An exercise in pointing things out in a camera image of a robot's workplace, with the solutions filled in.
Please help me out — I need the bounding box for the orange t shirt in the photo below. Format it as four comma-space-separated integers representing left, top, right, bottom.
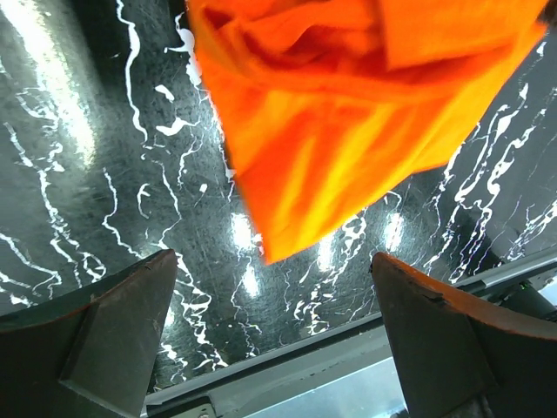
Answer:
188, 1, 547, 263

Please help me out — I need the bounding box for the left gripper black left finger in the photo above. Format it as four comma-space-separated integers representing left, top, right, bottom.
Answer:
1, 250, 178, 417

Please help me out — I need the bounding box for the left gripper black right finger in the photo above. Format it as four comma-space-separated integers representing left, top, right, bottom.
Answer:
371, 252, 556, 417

